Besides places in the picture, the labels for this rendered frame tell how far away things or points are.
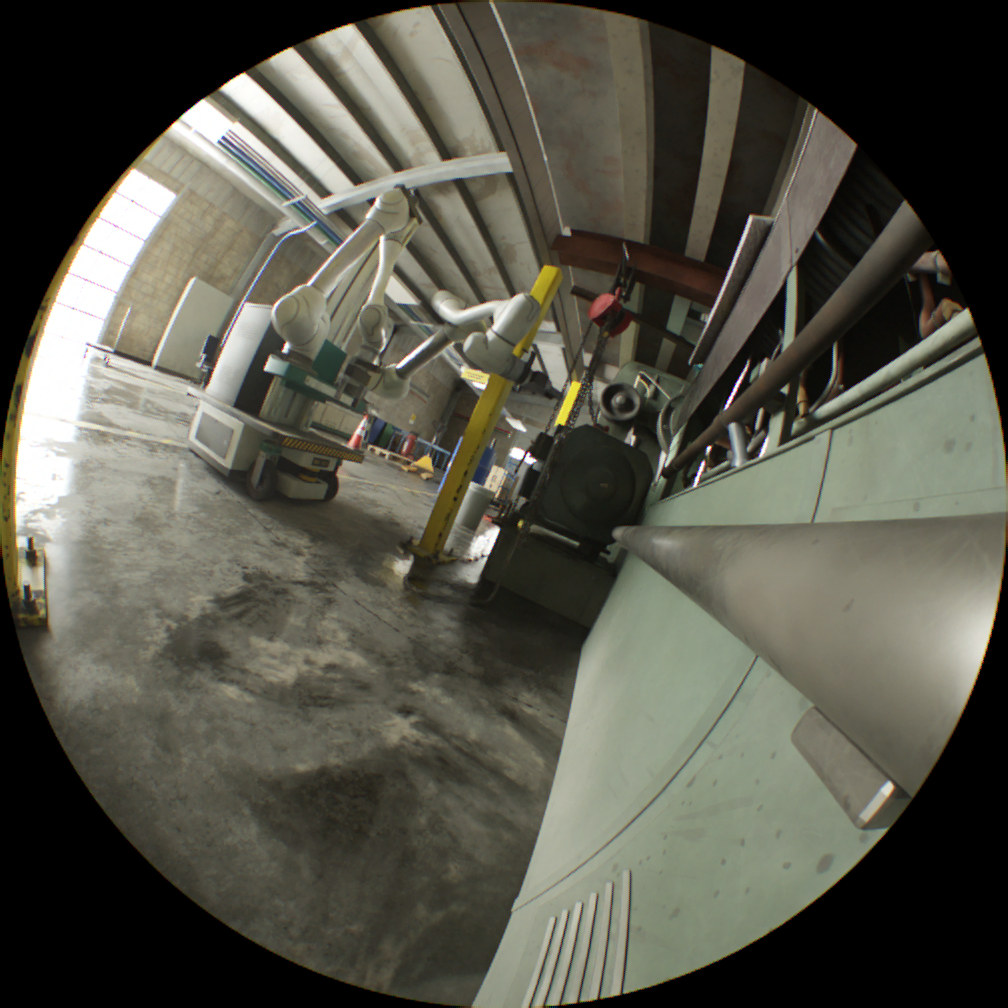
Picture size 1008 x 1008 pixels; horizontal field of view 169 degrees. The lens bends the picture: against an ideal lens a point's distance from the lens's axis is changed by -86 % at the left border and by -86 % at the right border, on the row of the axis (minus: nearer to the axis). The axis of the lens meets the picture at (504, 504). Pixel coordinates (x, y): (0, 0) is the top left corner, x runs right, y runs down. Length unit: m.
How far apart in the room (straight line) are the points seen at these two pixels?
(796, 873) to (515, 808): 0.50
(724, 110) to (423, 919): 1.87
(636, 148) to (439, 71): 4.92
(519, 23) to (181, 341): 8.16
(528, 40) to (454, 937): 2.19
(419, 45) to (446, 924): 6.62
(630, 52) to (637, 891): 1.64
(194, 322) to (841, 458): 8.92
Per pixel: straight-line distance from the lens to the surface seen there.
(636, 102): 1.50
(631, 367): 2.64
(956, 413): 0.21
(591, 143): 1.87
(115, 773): 0.55
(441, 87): 6.35
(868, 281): 0.35
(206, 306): 8.90
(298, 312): 1.33
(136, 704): 0.61
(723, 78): 1.42
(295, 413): 1.93
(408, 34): 6.22
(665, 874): 0.26
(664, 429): 2.24
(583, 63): 1.71
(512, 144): 1.57
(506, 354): 1.13
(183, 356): 8.82
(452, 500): 1.63
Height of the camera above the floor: 0.46
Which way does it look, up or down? 3 degrees down
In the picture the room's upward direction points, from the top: 23 degrees clockwise
